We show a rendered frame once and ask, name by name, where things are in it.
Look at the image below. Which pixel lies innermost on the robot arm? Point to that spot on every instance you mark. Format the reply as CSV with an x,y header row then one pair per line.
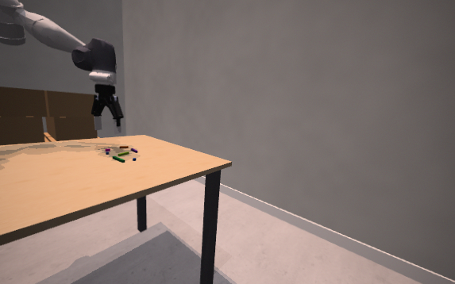
x,y
97,56

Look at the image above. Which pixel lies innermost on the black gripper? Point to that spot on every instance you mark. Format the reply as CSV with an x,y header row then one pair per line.
x,y
105,98

